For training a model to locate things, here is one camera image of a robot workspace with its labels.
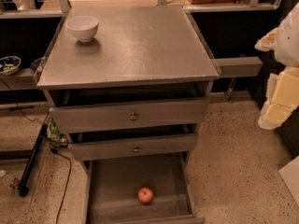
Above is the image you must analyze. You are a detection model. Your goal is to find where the green snack bag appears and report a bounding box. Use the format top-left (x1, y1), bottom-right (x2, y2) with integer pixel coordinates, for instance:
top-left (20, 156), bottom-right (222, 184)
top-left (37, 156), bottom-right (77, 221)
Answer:
top-left (46, 119), bottom-right (68, 147)

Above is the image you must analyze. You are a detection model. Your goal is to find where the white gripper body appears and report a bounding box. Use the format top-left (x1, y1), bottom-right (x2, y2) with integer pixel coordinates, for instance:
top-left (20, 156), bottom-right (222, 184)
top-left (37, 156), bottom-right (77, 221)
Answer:
top-left (274, 3), bottom-right (299, 67)

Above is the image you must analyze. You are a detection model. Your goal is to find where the bottom open grey drawer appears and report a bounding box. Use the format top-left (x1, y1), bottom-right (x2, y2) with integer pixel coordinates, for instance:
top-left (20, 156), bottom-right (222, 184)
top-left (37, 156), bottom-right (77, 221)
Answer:
top-left (82, 153), bottom-right (206, 224)

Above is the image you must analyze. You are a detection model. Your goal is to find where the grey drawer cabinet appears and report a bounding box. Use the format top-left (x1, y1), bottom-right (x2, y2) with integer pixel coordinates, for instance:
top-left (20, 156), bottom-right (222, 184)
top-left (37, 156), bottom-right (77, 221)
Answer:
top-left (33, 5), bottom-right (221, 224)

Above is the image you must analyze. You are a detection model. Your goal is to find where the top grey drawer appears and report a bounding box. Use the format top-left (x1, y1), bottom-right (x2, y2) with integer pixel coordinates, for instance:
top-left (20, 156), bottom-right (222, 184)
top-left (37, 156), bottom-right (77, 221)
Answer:
top-left (50, 97), bottom-right (209, 133)

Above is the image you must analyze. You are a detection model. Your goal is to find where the grey side shelf left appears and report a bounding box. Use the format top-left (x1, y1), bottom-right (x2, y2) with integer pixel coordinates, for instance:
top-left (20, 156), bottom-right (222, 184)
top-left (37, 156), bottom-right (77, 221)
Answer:
top-left (0, 68), bottom-right (36, 91)

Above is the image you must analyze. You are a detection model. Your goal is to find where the black metal leg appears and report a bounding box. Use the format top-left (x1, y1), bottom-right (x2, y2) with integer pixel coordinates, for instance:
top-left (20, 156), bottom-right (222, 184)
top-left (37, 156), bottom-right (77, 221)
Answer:
top-left (18, 124), bottom-right (47, 197)

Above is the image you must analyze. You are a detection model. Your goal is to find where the red apple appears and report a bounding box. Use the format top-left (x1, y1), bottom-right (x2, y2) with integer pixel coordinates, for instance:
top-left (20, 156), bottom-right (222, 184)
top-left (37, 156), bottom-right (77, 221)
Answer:
top-left (137, 187), bottom-right (153, 204)

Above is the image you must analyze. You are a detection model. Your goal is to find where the patterned bowl on shelf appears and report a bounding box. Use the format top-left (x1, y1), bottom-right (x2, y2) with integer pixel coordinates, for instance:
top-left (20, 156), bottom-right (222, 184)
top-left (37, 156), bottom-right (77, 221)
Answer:
top-left (0, 56), bottom-right (21, 76)

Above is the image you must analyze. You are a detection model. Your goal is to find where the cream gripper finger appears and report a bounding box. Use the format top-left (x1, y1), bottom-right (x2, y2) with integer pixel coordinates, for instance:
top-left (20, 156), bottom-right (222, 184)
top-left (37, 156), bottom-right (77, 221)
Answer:
top-left (258, 66), bottom-right (299, 130)
top-left (254, 28), bottom-right (278, 52)

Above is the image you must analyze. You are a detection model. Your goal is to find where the middle grey drawer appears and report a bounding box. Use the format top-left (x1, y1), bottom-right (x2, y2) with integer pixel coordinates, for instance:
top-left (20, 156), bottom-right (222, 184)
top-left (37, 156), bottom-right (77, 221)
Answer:
top-left (69, 133), bottom-right (198, 161)

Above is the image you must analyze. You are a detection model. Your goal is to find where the white ceramic bowl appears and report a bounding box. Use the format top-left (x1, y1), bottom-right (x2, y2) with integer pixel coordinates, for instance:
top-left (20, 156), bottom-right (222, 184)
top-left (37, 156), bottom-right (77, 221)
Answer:
top-left (65, 16), bottom-right (99, 42)

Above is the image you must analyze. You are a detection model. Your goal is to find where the white board on floor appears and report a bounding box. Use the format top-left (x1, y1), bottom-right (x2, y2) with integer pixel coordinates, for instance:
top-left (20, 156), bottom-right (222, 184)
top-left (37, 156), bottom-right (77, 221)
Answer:
top-left (278, 156), bottom-right (299, 206)

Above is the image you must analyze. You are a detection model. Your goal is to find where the black floor cable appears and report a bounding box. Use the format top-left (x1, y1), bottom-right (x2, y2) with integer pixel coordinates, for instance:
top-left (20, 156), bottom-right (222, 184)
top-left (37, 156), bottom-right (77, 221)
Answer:
top-left (50, 147), bottom-right (73, 224)

